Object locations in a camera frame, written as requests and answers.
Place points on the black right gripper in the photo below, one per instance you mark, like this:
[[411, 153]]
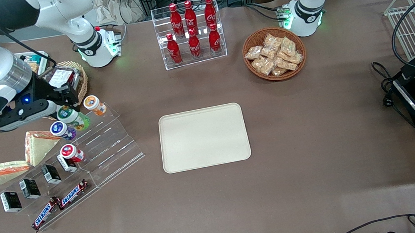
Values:
[[41, 89]]

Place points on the green gum bottle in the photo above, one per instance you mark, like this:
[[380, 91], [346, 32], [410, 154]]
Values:
[[73, 118]]

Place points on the orange gum bottle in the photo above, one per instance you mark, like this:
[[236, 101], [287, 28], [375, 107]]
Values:
[[94, 104]]

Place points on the purple gum bottle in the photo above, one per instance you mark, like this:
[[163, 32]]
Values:
[[62, 130]]

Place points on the white rectangular snack tray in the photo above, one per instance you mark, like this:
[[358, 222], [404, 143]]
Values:
[[45, 60]]

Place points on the red gum bottle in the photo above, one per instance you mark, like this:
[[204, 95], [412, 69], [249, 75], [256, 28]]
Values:
[[71, 152]]

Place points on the beige plastic tray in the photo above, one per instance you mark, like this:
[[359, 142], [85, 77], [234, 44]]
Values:
[[204, 137]]

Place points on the red white cardboard box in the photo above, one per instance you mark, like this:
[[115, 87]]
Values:
[[60, 76]]

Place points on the oval woven basket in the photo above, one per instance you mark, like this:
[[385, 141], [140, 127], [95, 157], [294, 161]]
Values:
[[83, 80]]

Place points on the black plastic food container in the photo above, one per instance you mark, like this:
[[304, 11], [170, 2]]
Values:
[[77, 74]]

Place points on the rice cracker packet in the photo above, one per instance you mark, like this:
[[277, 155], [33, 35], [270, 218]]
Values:
[[34, 67]]

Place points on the blue snack packet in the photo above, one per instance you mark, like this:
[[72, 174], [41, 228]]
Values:
[[34, 57]]

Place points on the triangular wrapped sandwich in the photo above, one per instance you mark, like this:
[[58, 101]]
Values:
[[39, 147]]

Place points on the small black carton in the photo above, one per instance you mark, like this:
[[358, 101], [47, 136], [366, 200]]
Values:
[[11, 201], [29, 188], [51, 174], [67, 163]]

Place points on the clear acrylic step display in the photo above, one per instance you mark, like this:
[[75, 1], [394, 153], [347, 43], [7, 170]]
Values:
[[107, 159]]

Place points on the crumpled beige paper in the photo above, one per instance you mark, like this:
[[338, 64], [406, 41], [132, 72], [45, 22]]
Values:
[[113, 8]]

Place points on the snickers chocolate bar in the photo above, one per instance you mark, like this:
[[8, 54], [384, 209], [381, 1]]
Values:
[[45, 213], [72, 194]]

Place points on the wrapped cucumber carrot sandwich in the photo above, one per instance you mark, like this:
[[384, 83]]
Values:
[[1, 174]]

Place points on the red cola bottle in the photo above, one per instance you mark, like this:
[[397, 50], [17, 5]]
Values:
[[210, 12], [194, 45], [215, 41], [174, 50], [190, 17], [176, 20]]

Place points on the clear acrylic bottle rack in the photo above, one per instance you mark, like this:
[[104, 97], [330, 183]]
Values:
[[220, 58]]

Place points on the round brown wicker basket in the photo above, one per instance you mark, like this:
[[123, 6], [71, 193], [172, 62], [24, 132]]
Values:
[[253, 74]]

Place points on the clear cracker snack packet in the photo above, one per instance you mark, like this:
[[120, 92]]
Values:
[[263, 65], [253, 52], [287, 64], [288, 46], [272, 40], [297, 58], [279, 71], [270, 53]]

